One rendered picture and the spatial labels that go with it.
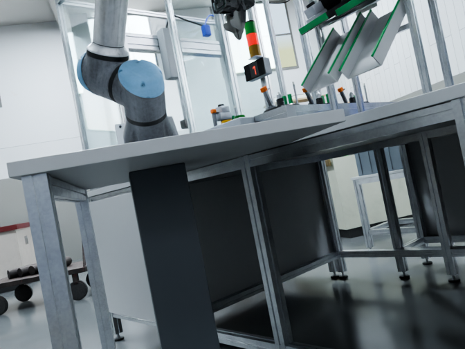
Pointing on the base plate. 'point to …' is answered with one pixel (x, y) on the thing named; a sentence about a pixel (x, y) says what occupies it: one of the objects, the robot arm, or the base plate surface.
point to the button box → (234, 122)
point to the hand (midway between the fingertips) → (240, 36)
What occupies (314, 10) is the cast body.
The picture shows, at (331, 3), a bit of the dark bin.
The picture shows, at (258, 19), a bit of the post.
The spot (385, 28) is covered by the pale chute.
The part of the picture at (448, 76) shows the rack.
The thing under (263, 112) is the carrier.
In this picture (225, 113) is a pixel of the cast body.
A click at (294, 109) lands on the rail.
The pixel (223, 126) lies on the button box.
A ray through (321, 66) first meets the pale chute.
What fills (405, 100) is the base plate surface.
